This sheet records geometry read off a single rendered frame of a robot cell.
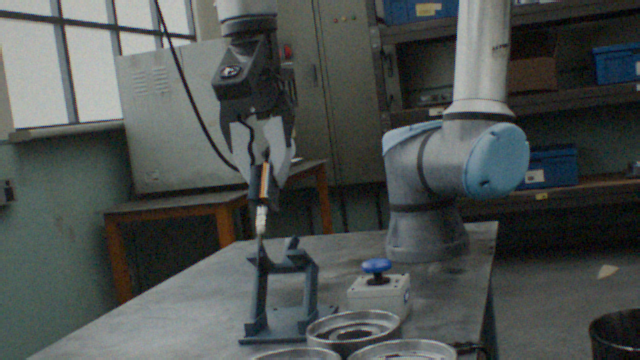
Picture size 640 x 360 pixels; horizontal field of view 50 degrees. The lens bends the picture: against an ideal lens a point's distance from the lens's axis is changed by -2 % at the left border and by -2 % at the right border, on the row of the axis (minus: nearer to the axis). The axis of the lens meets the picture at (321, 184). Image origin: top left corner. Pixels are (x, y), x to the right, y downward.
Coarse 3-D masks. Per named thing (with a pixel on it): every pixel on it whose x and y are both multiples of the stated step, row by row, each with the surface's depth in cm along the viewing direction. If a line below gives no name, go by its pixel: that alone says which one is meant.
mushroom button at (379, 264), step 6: (378, 258) 92; (366, 264) 90; (372, 264) 89; (378, 264) 89; (384, 264) 89; (390, 264) 90; (366, 270) 89; (372, 270) 89; (378, 270) 89; (384, 270) 89; (378, 276) 90
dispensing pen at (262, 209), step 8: (264, 152) 89; (264, 160) 89; (256, 168) 87; (256, 176) 86; (256, 184) 85; (248, 192) 85; (256, 192) 85; (248, 200) 85; (256, 200) 85; (256, 208) 87; (264, 208) 85; (264, 216) 85; (256, 224) 85; (264, 224) 85
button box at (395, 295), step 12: (372, 276) 94; (384, 276) 92; (396, 276) 93; (408, 276) 93; (360, 288) 89; (372, 288) 88; (384, 288) 87; (396, 288) 87; (408, 288) 92; (348, 300) 89; (360, 300) 88; (372, 300) 88; (384, 300) 87; (396, 300) 87; (408, 300) 91; (396, 312) 87; (408, 312) 90
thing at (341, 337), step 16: (320, 320) 79; (336, 320) 81; (352, 320) 81; (368, 320) 80; (384, 320) 79; (400, 320) 75; (336, 336) 76; (352, 336) 78; (368, 336) 77; (384, 336) 72; (400, 336) 74; (336, 352) 71; (352, 352) 71
